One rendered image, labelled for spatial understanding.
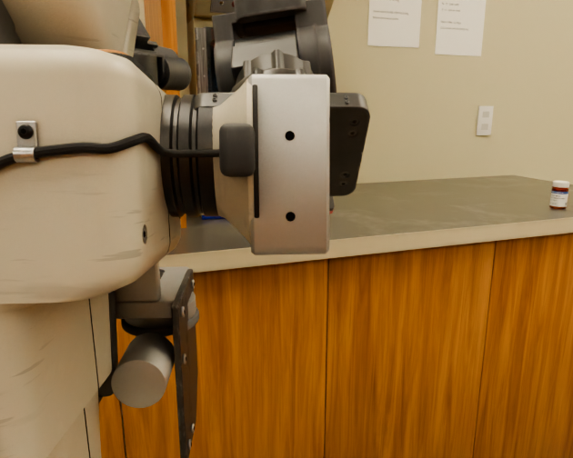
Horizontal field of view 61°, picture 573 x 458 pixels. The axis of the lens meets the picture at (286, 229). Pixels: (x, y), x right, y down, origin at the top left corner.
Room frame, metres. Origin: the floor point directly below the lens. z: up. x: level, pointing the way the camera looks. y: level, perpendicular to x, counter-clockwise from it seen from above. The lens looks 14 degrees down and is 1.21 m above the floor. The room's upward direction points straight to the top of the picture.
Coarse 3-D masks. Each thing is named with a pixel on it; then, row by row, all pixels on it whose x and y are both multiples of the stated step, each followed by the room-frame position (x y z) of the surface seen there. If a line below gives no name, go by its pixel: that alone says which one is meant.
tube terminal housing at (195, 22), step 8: (192, 0) 1.20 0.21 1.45; (192, 8) 1.20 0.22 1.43; (192, 16) 1.21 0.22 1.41; (192, 24) 1.21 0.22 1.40; (200, 24) 1.20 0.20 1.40; (208, 24) 1.21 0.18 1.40; (192, 32) 1.22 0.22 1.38; (192, 40) 1.22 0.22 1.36; (192, 48) 1.23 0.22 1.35; (192, 56) 1.23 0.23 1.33; (192, 64) 1.24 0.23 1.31; (192, 72) 1.24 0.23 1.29; (192, 80) 1.25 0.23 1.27; (192, 88) 1.25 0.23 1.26
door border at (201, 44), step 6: (198, 30) 1.19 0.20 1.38; (204, 30) 1.19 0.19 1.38; (198, 36) 1.19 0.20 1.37; (204, 36) 1.19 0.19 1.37; (198, 42) 1.19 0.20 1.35; (204, 42) 1.19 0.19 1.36; (198, 48) 1.19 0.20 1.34; (204, 48) 1.19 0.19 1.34; (204, 54) 1.19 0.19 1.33; (204, 60) 1.19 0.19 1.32; (198, 66) 1.18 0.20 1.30; (204, 66) 1.19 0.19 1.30; (198, 72) 1.18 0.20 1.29; (204, 72) 1.19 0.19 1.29; (204, 78) 1.19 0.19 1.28; (204, 84) 1.19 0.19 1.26; (198, 90) 1.18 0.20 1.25; (204, 90) 1.19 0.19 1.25
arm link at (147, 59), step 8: (136, 48) 0.83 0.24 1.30; (136, 56) 0.81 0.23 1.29; (144, 56) 0.81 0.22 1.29; (152, 56) 0.82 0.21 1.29; (160, 56) 0.85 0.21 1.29; (144, 64) 0.81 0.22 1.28; (152, 64) 0.82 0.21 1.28; (160, 64) 0.86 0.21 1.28; (152, 72) 0.82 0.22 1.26; (160, 72) 0.86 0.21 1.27; (160, 80) 0.86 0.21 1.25
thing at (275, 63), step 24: (240, 72) 0.40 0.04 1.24; (264, 72) 0.36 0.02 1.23; (288, 72) 0.36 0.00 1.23; (312, 72) 0.41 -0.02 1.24; (216, 96) 0.33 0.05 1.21; (336, 96) 0.34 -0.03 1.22; (360, 96) 0.34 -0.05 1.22; (336, 120) 0.34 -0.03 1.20; (360, 120) 0.34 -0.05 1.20; (336, 144) 0.35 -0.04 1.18; (360, 144) 0.35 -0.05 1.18; (336, 168) 0.36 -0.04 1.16; (336, 192) 0.38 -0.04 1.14
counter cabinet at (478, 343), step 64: (384, 256) 1.06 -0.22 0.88; (448, 256) 1.12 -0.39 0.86; (512, 256) 1.18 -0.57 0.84; (256, 320) 0.96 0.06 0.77; (320, 320) 1.01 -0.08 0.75; (384, 320) 1.06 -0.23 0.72; (448, 320) 1.12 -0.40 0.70; (512, 320) 1.19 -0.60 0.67; (256, 384) 0.96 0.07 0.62; (320, 384) 1.01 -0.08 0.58; (384, 384) 1.07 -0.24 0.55; (448, 384) 1.13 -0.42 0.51; (512, 384) 1.20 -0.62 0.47; (128, 448) 0.87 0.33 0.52; (192, 448) 0.91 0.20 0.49; (256, 448) 0.96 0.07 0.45; (320, 448) 1.01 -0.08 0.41; (384, 448) 1.07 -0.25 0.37; (448, 448) 1.13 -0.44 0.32; (512, 448) 1.21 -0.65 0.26
